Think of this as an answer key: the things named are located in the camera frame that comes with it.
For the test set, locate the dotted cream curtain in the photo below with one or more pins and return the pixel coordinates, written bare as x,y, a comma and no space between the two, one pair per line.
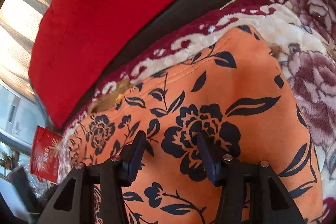
20,21

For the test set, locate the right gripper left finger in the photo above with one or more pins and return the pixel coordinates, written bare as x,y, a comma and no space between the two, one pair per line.
73,201

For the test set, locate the floral plush seat blanket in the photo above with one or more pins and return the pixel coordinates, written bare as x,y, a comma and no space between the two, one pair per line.
300,35

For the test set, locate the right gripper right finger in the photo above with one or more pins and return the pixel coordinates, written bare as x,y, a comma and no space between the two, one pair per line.
251,193

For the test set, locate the dark leather sofa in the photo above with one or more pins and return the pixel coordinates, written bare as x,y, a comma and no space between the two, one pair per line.
174,16

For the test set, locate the orange floral garment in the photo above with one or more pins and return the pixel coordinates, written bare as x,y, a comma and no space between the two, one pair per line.
233,91

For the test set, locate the red gift box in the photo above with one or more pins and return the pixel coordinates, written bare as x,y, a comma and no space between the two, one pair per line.
44,159

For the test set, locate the red blanket on sofa back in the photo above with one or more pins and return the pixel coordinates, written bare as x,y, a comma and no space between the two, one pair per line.
75,42

